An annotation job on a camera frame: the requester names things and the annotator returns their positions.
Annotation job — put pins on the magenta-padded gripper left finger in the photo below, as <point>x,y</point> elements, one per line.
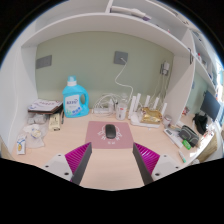
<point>77,159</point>

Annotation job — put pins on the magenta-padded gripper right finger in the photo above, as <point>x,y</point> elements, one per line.
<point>147,158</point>

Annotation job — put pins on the black computer mouse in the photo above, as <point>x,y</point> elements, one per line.
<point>110,131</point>

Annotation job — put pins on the pink printed mouse pad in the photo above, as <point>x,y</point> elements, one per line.
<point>96,140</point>

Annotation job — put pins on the white remote control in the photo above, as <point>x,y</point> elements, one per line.
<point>172,137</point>

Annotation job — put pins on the white router with antennas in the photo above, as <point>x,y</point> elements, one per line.
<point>146,124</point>

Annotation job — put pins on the white pen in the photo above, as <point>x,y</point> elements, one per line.
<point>182,156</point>

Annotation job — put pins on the gold snack bag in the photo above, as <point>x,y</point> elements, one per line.
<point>150,117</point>

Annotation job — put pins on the small round cup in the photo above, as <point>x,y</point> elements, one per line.
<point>166,121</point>

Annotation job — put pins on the small yellow box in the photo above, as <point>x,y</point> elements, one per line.
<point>55,121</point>

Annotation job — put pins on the grey zip pouch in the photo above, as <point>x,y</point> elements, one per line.
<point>189,135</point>

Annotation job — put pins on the crumpled clear plastic bags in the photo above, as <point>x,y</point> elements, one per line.
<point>33,133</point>

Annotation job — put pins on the clear plastic bottle white label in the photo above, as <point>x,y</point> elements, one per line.
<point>121,111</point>

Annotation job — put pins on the white power strip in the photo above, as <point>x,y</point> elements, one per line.
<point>101,111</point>

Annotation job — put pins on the blue detergent bottle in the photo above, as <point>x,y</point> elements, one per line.
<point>74,103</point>

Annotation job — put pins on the small white packet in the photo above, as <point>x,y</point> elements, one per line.
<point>21,145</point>

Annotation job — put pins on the stack of books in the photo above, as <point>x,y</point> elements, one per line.
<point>45,106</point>

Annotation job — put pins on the black bag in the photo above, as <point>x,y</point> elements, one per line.
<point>200,124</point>

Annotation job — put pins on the dark computer monitor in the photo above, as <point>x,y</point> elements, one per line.
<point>210,106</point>

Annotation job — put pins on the white shelf unit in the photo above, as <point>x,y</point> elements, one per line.
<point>181,83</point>

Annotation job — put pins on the wall power adapter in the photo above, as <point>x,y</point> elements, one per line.
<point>164,68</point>

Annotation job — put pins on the grey wall plate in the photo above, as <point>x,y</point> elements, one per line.
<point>43,62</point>

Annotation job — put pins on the grey wall outlet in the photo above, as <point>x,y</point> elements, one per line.
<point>120,57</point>

